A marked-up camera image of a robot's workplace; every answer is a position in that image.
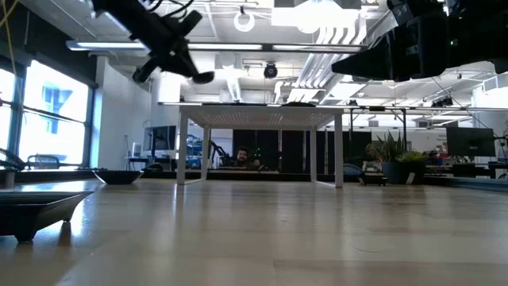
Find black square mini plate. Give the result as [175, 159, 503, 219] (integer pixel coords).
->
[0, 190, 95, 244]
[358, 172, 389, 187]

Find white ring light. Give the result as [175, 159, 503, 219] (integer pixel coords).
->
[233, 10, 256, 33]

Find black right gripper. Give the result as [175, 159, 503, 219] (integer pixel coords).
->
[331, 0, 452, 82]

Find large window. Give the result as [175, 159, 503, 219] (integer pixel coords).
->
[0, 59, 100, 170]

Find blue office chair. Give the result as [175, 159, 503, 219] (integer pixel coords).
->
[343, 163, 367, 183]

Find black aluminium frame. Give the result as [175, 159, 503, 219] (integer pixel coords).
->
[0, 167, 508, 195]

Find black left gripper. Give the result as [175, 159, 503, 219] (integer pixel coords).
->
[132, 10, 203, 83]

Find black computer monitor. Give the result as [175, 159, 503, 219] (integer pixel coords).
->
[142, 125, 178, 152]
[445, 126, 497, 158]

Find mesh office chair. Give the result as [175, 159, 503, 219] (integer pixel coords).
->
[26, 153, 61, 170]

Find white perforated metal shelf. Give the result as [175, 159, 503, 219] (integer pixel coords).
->
[176, 103, 345, 189]

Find dark office chair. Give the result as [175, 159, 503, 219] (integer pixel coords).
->
[141, 162, 164, 176]

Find black track light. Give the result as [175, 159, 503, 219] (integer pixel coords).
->
[431, 96, 455, 109]

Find potted green plant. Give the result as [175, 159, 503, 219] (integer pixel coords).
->
[367, 130, 430, 186]

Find black partition panels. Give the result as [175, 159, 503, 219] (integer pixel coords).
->
[232, 129, 373, 174]

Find LED light bar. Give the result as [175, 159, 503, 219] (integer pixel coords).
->
[65, 39, 368, 55]

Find person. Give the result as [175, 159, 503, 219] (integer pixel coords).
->
[233, 147, 261, 168]

